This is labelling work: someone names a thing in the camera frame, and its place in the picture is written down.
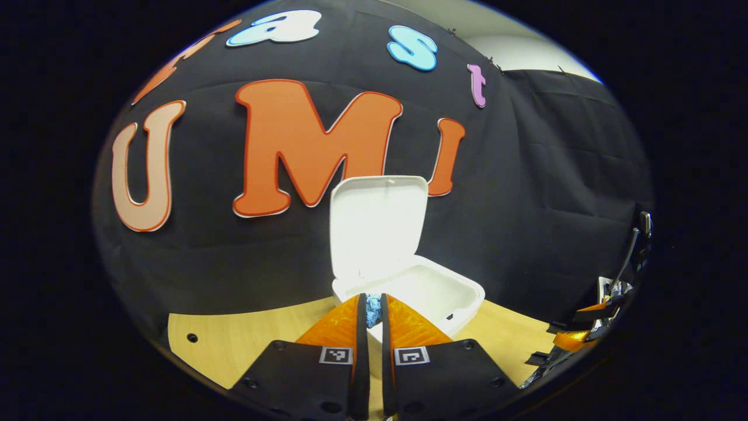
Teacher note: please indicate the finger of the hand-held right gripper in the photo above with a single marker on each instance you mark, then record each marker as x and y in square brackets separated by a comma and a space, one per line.
[575, 340]
[590, 309]

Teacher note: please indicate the blue paper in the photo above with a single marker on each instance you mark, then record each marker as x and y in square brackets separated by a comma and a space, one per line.
[373, 310]

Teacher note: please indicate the white desktop garbage bin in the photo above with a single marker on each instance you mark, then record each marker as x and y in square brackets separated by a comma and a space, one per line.
[374, 228]

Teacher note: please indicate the black backdrop cloth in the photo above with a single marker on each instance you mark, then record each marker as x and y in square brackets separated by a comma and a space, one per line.
[526, 204]

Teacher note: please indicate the wooden desktop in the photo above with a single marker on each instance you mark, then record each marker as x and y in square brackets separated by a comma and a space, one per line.
[234, 345]

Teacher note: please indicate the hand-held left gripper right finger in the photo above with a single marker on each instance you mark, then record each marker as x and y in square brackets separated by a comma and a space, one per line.
[387, 374]

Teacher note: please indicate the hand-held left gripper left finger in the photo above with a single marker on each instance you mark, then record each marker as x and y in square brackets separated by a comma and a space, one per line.
[362, 362]

